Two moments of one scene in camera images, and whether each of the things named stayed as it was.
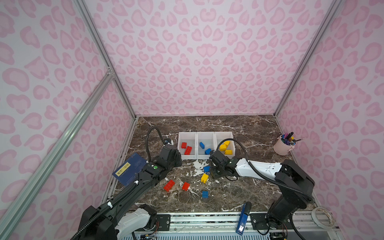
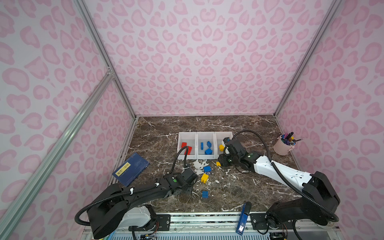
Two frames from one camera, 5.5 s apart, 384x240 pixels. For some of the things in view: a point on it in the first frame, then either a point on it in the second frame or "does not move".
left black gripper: x=179 y=160 -> x=190 y=189
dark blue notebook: x=126 y=173 does not move
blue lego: x=207 y=151 does not move
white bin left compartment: x=190 y=138 does not move
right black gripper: x=212 y=170 -> x=222 y=160
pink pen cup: x=285 y=143 does not move
